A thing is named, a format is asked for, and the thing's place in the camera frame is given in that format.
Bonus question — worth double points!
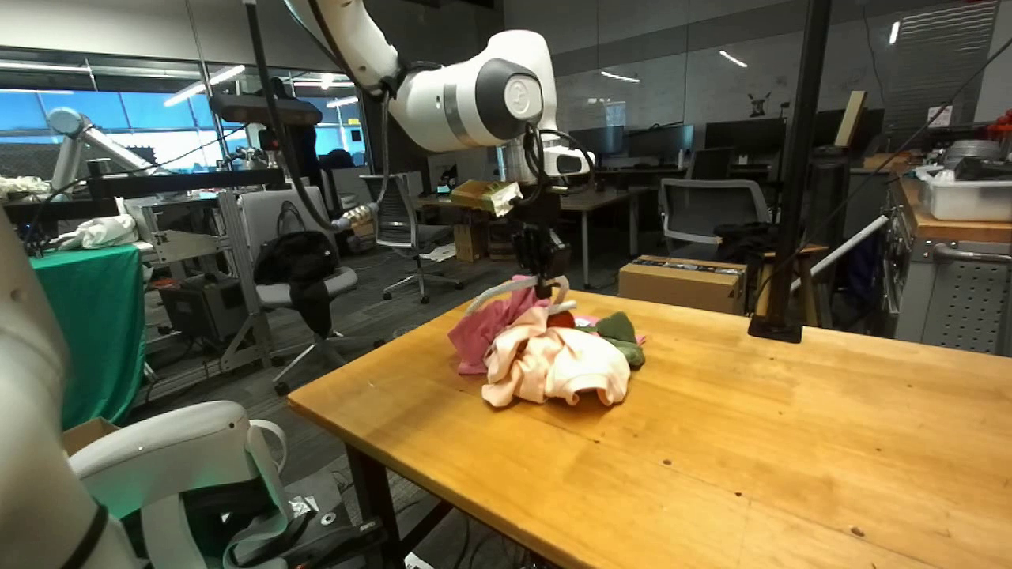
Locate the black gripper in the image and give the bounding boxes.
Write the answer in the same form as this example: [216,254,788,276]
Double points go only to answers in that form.
[516,182,569,298]

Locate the pink cloth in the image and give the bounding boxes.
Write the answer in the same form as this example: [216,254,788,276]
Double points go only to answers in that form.
[448,276,536,375]

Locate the orange plush fruit green leaves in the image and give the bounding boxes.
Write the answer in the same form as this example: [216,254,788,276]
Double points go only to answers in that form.
[549,311,646,370]

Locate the light peach shirt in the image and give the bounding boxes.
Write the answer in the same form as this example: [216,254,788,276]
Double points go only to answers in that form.
[482,325,632,408]

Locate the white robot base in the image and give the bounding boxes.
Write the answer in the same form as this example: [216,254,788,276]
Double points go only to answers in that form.
[0,214,299,569]

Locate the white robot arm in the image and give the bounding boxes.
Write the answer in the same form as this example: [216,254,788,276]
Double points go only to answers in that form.
[307,0,598,289]

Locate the cardboard box on table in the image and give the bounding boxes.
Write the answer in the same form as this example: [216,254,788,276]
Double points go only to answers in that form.
[615,255,745,314]

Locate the black office chair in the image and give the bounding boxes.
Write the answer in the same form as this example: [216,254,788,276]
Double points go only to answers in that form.
[236,190,358,396]

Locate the white plastic bin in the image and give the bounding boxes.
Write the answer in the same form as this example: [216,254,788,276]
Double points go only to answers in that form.
[915,166,1012,222]

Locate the green cloth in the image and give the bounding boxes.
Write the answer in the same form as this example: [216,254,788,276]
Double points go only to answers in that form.
[33,246,144,427]

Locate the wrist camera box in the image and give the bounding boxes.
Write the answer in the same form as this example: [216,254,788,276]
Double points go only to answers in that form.
[451,179,522,218]

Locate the black camera stand pole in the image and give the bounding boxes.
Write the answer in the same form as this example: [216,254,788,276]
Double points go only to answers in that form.
[750,0,833,341]

